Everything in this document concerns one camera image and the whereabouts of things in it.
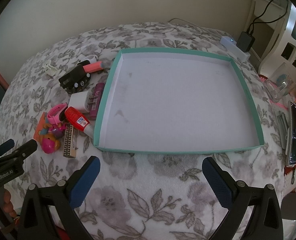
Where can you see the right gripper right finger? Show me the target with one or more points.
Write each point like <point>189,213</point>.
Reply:
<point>219,181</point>

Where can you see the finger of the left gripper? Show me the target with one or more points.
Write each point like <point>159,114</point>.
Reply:
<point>20,154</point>
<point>6,146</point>

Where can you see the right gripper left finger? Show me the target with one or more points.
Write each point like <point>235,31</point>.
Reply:
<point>82,180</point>

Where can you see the pink helmet dog toy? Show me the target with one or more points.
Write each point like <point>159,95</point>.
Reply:
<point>50,141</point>

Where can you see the pink kids watch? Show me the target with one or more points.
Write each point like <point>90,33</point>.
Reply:
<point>56,114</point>

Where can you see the red cap glue stick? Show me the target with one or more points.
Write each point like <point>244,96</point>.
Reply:
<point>79,121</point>

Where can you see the white USB charger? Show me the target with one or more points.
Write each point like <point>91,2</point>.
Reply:
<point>81,101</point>

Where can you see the black power adapter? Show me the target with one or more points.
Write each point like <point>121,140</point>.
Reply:
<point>78,70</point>

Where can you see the white plastic clip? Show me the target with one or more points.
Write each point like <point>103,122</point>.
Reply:
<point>49,68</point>

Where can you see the purple lighter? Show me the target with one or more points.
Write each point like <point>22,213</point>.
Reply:
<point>95,100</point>

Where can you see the black toy car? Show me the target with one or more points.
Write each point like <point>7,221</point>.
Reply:
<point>77,83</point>

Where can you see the coral pink lighter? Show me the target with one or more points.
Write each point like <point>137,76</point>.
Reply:
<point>93,67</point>

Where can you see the orange blue toy case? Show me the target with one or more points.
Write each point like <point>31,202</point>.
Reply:
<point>42,128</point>

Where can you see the person's left hand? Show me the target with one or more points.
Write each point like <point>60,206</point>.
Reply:
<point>7,206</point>

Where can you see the silver nail clipper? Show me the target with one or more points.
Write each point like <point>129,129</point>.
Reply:
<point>283,128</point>

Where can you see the teal shallow box tray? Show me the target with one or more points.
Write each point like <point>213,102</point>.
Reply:
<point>176,101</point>

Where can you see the black silver remote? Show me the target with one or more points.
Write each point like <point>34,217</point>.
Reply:
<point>291,139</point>

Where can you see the floral grey white blanket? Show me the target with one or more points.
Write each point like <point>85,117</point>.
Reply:
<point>136,196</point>

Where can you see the clear glass cup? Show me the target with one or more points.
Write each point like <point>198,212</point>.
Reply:
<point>279,84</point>

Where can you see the white power strip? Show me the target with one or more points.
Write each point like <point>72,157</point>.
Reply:
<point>230,44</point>

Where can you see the black plugged adapter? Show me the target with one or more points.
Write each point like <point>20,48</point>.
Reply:
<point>245,41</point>

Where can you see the white shelf unit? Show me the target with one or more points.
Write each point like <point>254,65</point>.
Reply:
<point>282,45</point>

